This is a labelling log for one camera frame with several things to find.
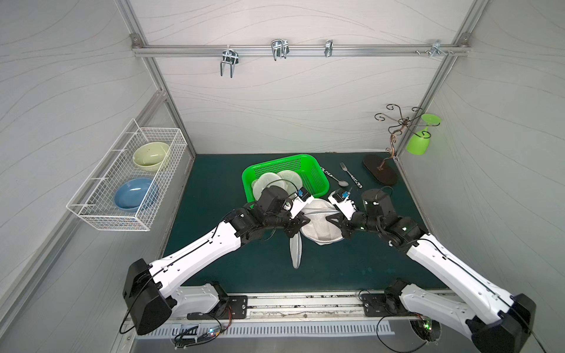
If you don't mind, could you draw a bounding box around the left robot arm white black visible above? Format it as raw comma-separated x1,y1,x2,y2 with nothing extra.
122,186,314,335

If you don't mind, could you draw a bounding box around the metal bracket hook right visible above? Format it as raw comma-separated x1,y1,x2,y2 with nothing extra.
415,41,455,58

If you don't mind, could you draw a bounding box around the white slotted cable duct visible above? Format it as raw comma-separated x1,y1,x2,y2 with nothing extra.
140,320,395,340

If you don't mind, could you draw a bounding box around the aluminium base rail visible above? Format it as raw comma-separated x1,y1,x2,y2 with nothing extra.
122,288,486,325

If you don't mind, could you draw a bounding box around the blue ceramic bowl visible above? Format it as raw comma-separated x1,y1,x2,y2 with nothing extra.
113,177,160,213

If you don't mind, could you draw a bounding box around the metal double hook middle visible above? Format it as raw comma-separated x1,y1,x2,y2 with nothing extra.
271,39,290,61

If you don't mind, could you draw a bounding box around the metal double hook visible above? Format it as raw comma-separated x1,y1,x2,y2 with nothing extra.
220,49,239,78
271,39,290,61

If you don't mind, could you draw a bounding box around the metal double hook left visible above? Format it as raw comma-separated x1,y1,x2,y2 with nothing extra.
220,49,239,78

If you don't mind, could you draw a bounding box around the aluminium top rail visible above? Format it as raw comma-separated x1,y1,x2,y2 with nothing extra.
129,33,471,59

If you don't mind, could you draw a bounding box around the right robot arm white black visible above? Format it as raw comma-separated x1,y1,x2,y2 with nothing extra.
327,189,536,352

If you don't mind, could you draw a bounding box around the white wire wall basket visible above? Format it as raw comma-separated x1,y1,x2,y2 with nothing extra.
66,120,188,232

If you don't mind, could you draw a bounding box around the round white mesh bag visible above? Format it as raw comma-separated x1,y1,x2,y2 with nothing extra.
252,172,286,201
277,170,303,194

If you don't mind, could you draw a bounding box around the metal cup holder stand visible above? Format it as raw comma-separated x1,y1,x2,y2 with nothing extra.
362,104,424,187

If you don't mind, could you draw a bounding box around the metal clip hook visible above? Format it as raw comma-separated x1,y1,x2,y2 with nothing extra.
325,40,333,57

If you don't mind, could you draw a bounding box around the white mesh laundry bag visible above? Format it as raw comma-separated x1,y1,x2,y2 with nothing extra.
289,199,344,269

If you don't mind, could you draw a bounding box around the round white mesh bag right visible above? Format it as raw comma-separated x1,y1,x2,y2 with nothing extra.
277,170,303,194

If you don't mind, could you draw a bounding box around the green plastic wine glass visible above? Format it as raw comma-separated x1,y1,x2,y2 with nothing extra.
406,113,441,155

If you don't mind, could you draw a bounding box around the light green ceramic bowl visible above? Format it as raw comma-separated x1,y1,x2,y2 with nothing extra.
132,142,170,173

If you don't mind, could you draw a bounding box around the black cable bundle left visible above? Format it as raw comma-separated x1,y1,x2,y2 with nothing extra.
173,304,233,349

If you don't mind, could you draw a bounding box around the green plastic basket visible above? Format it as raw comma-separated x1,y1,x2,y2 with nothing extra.
241,154,330,202

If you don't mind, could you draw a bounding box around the round white mesh bag left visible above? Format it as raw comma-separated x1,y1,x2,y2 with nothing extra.
252,172,286,201

